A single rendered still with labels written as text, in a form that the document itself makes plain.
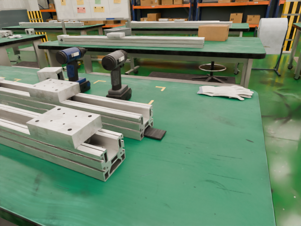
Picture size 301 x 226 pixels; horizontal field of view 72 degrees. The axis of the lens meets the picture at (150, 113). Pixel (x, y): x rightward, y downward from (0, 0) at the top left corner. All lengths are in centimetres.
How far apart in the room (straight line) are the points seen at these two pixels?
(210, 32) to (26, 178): 227
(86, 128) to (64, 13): 398
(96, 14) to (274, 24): 289
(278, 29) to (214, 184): 368
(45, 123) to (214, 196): 45
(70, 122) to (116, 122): 17
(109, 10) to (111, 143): 342
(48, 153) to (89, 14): 360
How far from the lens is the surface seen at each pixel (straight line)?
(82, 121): 57
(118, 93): 89
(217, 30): 253
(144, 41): 225
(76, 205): 53
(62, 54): 103
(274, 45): 415
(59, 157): 63
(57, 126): 57
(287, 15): 608
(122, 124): 68
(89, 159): 54
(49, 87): 88
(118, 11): 379
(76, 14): 428
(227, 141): 70
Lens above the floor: 117
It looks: 28 degrees down
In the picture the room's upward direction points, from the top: 2 degrees counter-clockwise
